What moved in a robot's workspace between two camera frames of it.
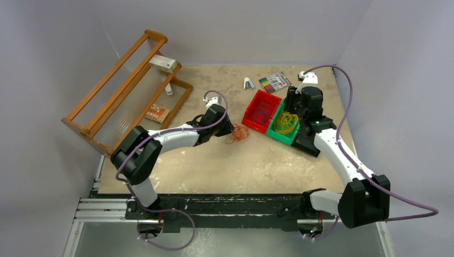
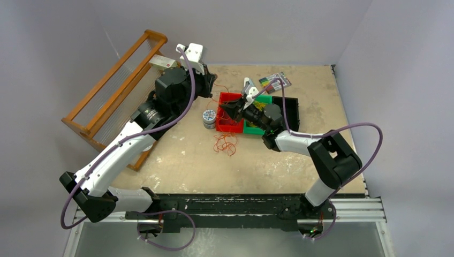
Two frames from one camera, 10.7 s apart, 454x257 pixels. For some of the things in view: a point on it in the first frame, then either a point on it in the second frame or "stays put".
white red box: [163, 63] stays put
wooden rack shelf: [132, 93] stays put
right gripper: [288, 101] to [236, 110]
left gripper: [228, 128] to [206, 79]
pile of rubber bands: [239, 133] to [224, 142]
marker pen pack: [274, 82] stays put
